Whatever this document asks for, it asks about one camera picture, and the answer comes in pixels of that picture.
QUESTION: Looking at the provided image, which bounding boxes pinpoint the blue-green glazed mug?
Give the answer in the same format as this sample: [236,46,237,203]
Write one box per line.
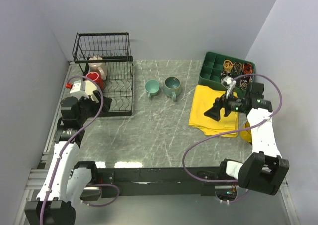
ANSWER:
[163,76,181,102]

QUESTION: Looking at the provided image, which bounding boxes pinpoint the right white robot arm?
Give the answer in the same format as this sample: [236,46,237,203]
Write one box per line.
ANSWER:
[204,77,289,195]

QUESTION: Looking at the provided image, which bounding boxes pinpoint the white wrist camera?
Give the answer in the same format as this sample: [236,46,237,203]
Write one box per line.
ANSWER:
[221,76,236,98]
[66,80,85,98]

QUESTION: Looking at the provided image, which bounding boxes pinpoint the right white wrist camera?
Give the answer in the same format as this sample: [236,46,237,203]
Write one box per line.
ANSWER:
[221,76,236,98]

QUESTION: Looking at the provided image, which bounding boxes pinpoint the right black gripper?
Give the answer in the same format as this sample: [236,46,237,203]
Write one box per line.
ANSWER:
[204,88,245,121]

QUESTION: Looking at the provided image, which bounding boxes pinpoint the red mug white squiggles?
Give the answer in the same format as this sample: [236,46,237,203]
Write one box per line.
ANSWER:
[86,71,104,90]

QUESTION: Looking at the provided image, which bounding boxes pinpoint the small teal cup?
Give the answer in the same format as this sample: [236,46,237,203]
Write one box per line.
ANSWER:
[145,79,160,99]

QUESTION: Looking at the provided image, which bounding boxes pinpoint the yellow folded cloth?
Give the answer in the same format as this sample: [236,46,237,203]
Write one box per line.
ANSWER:
[188,85,239,138]

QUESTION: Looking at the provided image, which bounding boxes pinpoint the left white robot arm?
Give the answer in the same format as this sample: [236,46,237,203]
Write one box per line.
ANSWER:
[24,96,112,225]

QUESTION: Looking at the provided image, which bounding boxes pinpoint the pink mug purple interior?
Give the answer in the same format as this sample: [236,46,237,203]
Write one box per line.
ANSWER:
[88,56,107,81]

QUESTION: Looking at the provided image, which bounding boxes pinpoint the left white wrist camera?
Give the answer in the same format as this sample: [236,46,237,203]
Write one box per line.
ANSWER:
[66,80,85,98]

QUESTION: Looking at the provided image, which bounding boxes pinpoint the black wire dish rack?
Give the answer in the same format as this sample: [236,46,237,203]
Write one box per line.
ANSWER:
[72,32,134,117]

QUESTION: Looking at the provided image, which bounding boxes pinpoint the green compartment organizer tray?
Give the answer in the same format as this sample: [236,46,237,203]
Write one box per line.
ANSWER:
[198,52,256,97]

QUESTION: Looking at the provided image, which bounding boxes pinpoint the yellow cup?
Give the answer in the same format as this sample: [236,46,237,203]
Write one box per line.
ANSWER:
[240,121,252,144]

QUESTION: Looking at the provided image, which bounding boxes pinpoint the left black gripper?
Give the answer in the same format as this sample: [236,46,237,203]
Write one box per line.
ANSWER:
[77,90,112,124]

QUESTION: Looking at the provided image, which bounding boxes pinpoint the white floral mug green interior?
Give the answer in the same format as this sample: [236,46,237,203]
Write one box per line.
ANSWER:
[84,80,101,103]

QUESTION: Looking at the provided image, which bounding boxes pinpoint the black base beam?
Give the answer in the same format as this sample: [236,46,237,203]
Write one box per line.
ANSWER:
[97,167,238,198]

